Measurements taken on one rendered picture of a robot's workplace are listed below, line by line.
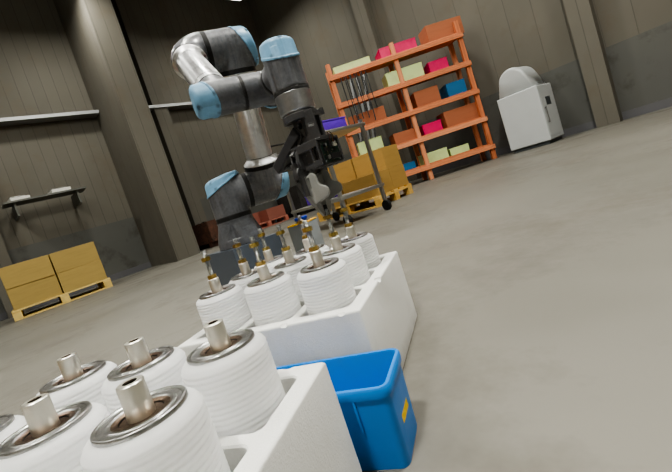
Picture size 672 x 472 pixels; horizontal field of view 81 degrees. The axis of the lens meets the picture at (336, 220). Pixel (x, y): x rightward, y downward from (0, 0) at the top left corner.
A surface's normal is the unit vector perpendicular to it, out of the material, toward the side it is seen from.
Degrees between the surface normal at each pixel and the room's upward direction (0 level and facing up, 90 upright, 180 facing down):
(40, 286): 90
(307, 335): 90
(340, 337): 90
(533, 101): 90
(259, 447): 0
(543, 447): 0
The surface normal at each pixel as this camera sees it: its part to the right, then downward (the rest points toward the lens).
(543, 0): -0.69, 0.28
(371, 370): -0.32, 0.15
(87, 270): 0.61, -0.14
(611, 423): -0.31, -0.95
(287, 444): 0.91, -0.27
